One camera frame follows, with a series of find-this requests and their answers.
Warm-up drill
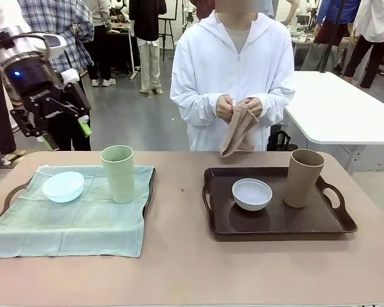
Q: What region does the light blue bowl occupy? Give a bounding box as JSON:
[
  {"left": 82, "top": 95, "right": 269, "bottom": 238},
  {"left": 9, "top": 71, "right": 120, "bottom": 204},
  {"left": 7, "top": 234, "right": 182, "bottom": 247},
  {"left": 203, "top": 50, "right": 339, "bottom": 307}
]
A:
[{"left": 41, "top": 171, "right": 85, "bottom": 203}]

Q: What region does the pale green cup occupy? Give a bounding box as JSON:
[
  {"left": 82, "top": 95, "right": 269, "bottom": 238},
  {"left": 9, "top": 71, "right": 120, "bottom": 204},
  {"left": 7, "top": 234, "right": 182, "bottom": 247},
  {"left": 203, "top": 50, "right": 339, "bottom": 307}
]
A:
[{"left": 100, "top": 145, "right": 136, "bottom": 205}]

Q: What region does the person in black top white trousers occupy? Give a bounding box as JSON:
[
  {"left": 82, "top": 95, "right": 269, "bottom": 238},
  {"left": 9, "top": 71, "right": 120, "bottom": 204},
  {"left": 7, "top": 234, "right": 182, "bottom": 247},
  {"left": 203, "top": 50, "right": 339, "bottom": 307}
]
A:
[{"left": 129, "top": 0, "right": 168, "bottom": 95}]

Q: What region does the person in plaid shirt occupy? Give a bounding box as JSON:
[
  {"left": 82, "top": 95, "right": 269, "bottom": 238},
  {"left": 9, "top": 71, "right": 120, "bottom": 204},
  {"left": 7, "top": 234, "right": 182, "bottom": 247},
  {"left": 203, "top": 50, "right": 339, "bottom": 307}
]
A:
[{"left": 17, "top": 0, "right": 95, "bottom": 152}]

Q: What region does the teal cloth mat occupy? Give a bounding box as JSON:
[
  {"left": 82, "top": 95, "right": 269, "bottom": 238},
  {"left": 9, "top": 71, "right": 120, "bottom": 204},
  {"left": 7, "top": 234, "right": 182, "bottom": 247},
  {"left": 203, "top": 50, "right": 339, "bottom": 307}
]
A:
[{"left": 0, "top": 164, "right": 156, "bottom": 259}]

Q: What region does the person in white shirt black trousers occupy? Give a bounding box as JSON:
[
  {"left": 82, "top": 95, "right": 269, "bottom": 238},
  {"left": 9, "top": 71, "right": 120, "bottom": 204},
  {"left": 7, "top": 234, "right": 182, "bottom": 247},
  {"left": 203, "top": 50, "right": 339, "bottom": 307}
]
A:
[{"left": 341, "top": 0, "right": 384, "bottom": 91}]

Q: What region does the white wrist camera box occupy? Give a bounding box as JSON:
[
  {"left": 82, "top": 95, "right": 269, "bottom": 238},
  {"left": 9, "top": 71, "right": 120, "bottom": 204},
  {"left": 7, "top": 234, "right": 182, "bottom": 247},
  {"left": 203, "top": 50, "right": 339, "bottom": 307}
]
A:
[{"left": 61, "top": 68, "right": 81, "bottom": 85}]

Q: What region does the person in white hoodie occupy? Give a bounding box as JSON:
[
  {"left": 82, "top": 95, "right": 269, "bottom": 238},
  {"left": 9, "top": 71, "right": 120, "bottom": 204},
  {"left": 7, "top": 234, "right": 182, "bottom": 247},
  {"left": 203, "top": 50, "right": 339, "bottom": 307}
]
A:
[{"left": 170, "top": 0, "right": 296, "bottom": 152}]

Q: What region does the person's right forearm white sleeve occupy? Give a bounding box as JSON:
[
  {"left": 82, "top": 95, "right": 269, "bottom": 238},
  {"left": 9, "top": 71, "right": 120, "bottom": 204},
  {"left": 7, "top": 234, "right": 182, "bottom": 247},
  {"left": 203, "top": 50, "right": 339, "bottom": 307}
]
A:
[{"left": 170, "top": 90, "right": 224, "bottom": 125}]

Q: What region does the white side table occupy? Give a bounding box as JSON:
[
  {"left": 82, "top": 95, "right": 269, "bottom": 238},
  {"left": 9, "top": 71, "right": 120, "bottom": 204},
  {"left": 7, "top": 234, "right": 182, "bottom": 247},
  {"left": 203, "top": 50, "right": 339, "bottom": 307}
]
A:
[{"left": 282, "top": 70, "right": 384, "bottom": 176}]

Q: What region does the black tripod stand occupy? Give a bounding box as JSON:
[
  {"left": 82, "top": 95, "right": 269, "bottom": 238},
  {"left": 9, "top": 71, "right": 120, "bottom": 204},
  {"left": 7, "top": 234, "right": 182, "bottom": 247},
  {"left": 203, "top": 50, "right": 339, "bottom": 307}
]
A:
[{"left": 318, "top": 40, "right": 337, "bottom": 75}]

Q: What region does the dark tray under white bowl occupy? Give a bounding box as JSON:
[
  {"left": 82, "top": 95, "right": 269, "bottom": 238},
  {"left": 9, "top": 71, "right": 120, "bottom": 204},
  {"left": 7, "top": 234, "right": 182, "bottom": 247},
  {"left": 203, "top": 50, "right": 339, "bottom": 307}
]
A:
[{"left": 202, "top": 166, "right": 359, "bottom": 242}]

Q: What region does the person in maroon trousers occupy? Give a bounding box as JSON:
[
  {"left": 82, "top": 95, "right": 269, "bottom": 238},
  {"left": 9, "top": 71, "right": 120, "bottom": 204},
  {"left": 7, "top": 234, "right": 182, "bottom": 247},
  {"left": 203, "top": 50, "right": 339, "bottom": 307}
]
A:
[{"left": 0, "top": 68, "right": 27, "bottom": 166}]

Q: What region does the background work desk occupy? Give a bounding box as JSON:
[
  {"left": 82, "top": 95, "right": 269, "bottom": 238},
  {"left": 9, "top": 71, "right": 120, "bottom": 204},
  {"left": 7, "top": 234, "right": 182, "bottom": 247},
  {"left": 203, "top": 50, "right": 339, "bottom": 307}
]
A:
[{"left": 106, "top": 21, "right": 141, "bottom": 80}]

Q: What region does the black easel stand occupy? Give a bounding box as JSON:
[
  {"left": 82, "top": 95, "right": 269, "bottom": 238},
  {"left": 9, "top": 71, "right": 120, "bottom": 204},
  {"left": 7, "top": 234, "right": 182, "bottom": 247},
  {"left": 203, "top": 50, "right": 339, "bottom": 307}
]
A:
[{"left": 157, "top": 0, "right": 177, "bottom": 62}]

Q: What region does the person's right hand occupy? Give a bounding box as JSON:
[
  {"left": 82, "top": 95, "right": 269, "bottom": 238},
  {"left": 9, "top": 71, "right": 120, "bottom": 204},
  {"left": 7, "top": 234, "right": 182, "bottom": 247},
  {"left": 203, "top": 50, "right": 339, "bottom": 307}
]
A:
[{"left": 215, "top": 94, "right": 237, "bottom": 123}]

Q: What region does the person's left forearm white sleeve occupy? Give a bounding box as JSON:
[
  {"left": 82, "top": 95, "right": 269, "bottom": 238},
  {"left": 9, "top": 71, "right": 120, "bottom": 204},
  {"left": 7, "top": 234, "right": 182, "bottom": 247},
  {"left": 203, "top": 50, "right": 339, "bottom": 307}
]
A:
[{"left": 258, "top": 87, "right": 296, "bottom": 126}]

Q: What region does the dark tray under blue bowl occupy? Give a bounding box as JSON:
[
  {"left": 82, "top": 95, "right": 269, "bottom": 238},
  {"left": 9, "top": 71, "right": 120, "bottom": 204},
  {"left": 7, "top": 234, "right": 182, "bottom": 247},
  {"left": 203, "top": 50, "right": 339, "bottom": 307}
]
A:
[{"left": 3, "top": 165, "right": 157, "bottom": 222}]

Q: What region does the black backpack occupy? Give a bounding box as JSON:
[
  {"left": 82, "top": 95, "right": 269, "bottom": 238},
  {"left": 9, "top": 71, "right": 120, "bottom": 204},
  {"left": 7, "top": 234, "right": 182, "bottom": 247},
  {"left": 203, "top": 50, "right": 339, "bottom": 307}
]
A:
[{"left": 266, "top": 130, "right": 298, "bottom": 152}]

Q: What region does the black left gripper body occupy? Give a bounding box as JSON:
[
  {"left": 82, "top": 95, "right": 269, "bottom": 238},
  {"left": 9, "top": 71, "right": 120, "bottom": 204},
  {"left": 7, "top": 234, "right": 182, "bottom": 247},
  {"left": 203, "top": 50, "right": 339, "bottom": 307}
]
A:
[{"left": 2, "top": 58, "right": 78, "bottom": 131}]

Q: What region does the brown cup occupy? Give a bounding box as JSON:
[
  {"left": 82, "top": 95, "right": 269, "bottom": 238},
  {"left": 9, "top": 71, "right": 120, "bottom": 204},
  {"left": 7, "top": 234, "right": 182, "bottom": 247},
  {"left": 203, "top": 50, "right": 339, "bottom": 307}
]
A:
[{"left": 283, "top": 148, "right": 326, "bottom": 209}]

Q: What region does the brown cloth mat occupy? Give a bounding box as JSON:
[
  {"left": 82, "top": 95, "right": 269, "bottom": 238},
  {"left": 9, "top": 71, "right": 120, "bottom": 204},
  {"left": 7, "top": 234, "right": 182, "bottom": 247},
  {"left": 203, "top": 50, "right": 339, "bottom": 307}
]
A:
[{"left": 218, "top": 103, "right": 260, "bottom": 159}]

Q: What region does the person's left hand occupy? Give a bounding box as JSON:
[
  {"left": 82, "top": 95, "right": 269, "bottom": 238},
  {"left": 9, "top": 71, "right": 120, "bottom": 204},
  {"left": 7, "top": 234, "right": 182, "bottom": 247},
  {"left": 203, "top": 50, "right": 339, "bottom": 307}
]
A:
[{"left": 237, "top": 96, "right": 264, "bottom": 119}]

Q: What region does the person in blue shirt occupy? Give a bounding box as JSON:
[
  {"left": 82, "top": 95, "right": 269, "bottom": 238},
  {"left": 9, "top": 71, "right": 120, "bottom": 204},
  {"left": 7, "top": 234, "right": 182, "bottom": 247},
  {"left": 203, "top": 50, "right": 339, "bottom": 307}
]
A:
[{"left": 312, "top": 0, "right": 356, "bottom": 74}]

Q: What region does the white bowl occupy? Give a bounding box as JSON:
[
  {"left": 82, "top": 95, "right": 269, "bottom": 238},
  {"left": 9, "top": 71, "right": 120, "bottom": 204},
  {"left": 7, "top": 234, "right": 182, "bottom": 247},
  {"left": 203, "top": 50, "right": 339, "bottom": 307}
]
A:
[{"left": 231, "top": 178, "right": 273, "bottom": 213}]

